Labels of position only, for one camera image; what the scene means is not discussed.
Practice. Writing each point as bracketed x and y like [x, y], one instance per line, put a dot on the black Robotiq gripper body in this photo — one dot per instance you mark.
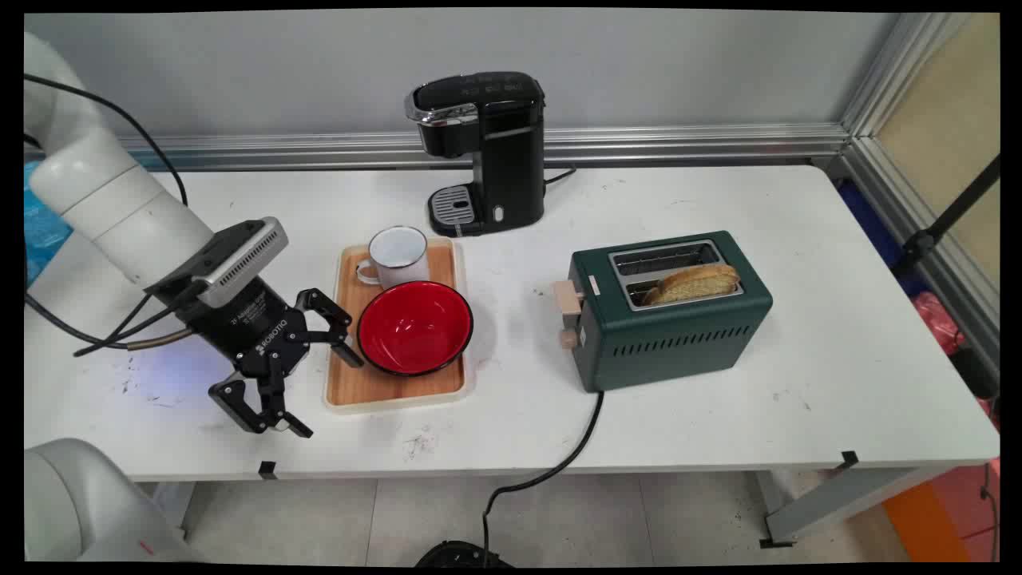
[254, 328]

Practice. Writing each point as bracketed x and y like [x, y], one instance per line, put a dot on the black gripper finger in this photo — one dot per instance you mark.
[327, 319]
[259, 406]

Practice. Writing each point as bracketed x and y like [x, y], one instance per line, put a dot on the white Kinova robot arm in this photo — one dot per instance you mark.
[112, 192]

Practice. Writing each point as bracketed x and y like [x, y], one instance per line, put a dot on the grey robot base cover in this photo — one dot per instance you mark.
[88, 511]

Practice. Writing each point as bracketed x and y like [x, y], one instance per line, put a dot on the wooden tray with white rim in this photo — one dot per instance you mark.
[397, 327]

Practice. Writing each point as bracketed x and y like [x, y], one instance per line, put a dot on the red bowl with black rim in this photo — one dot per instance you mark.
[414, 327]

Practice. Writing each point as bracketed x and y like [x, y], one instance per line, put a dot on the white enamel mug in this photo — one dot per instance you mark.
[395, 257]

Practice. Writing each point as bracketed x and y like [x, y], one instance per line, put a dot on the black coffee machine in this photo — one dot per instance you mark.
[487, 152]

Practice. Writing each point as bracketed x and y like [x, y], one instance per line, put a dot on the blue plastic sheet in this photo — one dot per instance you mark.
[44, 228]

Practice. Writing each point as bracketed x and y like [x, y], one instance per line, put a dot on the black round object on floor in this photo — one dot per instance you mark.
[461, 554]

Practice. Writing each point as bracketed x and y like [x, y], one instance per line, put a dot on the green two-slot toaster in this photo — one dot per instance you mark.
[671, 319]

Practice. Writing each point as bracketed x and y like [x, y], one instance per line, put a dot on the toasted bread slice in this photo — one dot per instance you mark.
[696, 283]

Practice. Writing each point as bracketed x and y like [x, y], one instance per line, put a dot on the red plastic bag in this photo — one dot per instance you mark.
[940, 321]

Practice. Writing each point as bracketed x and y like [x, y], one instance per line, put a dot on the black tripod stand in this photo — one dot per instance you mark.
[950, 216]

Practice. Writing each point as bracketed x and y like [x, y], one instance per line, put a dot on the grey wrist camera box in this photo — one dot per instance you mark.
[231, 260]

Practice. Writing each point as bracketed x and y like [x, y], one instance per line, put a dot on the white table leg frame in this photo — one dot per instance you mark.
[846, 499]

